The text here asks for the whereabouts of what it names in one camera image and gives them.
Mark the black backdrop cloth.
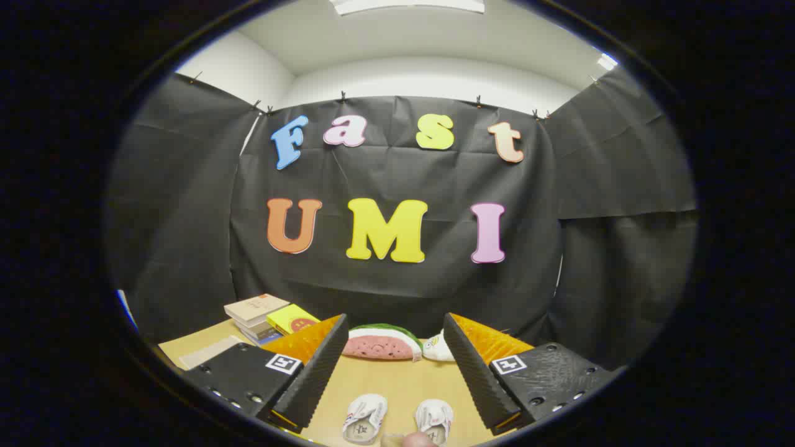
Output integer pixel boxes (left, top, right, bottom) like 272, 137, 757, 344
106, 65, 697, 373

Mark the white canvas shoe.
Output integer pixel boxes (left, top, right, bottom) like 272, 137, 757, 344
343, 394, 388, 445
415, 399, 454, 446

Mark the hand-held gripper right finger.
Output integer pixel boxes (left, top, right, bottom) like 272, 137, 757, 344
443, 312, 616, 436

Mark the grey book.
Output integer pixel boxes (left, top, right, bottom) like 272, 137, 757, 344
235, 320, 277, 341

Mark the long ceiling light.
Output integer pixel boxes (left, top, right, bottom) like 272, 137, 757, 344
329, 0, 485, 16

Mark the beige storage box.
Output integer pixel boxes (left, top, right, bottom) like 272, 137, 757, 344
179, 335, 248, 371

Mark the white plush toy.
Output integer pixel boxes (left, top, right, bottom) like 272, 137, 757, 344
422, 329, 457, 362

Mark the beige book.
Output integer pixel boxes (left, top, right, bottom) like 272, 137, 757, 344
224, 294, 291, 328

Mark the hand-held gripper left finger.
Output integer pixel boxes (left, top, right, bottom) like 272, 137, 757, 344
182, 314, 349, 435

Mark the yellow book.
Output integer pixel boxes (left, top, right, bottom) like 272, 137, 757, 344
267, 304, 321, 336

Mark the watermelon slice plush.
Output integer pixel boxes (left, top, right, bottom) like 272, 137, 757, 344
343, 323, 423, 361

